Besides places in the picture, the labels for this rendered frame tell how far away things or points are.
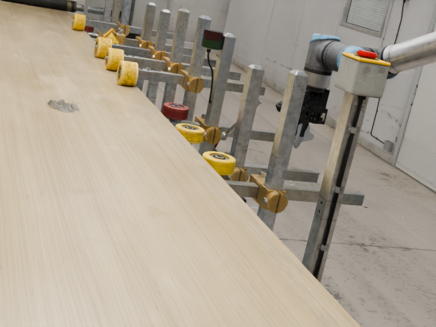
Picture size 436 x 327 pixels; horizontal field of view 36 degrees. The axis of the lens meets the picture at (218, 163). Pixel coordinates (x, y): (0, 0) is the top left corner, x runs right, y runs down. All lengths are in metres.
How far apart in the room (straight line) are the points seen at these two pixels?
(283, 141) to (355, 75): 0.35
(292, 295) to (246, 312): 0.10
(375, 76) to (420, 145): 4.46
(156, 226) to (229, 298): 0.24
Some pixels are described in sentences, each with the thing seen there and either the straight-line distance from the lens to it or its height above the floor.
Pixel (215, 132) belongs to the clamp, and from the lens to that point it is 2.04.
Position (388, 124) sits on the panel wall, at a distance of 6.19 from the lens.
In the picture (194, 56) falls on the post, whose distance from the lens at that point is 2.26.
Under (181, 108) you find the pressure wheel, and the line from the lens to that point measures 2.04.
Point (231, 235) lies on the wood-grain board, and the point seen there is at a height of 0.90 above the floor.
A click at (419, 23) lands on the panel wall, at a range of 6.07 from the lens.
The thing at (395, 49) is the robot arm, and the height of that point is 1.20.
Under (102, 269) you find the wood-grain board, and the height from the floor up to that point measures 0.90.
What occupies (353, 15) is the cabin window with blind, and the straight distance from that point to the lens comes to 7.21.
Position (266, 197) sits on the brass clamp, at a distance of 1.61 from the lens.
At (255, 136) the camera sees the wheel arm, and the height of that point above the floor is 0.84.
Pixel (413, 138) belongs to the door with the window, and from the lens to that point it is 5.86.
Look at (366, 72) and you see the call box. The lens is 1.31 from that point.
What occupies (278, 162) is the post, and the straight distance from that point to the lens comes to 1.60.
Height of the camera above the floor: 1.33
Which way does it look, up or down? 16 degrees down
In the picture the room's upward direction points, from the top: 12 degrees clockwise
